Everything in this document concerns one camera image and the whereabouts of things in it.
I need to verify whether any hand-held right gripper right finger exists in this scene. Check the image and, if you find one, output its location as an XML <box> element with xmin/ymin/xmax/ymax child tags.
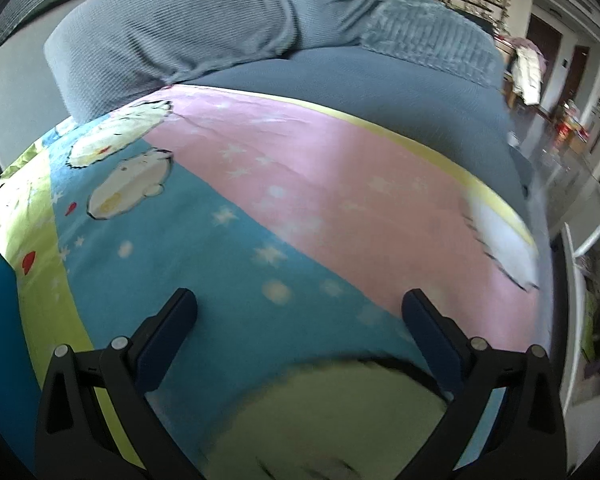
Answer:
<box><xmin>402</xmin><ymin>288</ymin><xmax>568</xmax><ymax>480</ymax></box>

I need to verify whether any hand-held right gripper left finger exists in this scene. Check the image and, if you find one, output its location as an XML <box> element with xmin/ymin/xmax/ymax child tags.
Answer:
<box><xmin>34</xmin><ymin>287</ymin><xmax>206</xmax><ymax>480</ymax></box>

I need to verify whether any cartoon printed blanket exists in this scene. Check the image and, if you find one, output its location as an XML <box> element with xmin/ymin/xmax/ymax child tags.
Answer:
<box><xmin>0</xmin><ymin>84</ymin><xmax>551</xmax><ymax>480</ymax></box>

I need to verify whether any blue-grey fabric cover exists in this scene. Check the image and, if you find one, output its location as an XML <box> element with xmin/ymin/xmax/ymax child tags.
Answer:
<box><xmin>200</xmin><ymin>45</ymin><xmax>533</xmax><ymax>201</ymax></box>

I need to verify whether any grey sofa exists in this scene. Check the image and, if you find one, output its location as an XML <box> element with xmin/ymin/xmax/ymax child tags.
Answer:
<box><xmin>0</xmin><ymin>0</ymin><xmax>256</xmax><ymax>181</ymax></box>

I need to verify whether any white jacket on rack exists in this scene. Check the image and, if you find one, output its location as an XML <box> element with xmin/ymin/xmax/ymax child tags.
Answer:
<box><xmin>509</xmin><ymin>37</ymin><xmax>550</xmax><ymax>107</ymax></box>

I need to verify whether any dark wooden door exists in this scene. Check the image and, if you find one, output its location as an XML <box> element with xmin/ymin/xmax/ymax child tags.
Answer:
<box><xmin>525</xmin><ymin>14</ymin><xmax>564</xmax><ymax>111</ymax></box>

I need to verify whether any blue-grey ribbed pillow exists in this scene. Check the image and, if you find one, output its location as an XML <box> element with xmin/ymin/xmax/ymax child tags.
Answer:
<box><xmin>44</xmin><ymin>0</ymin><xmax>396</xmax><ymax>122</ymax></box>

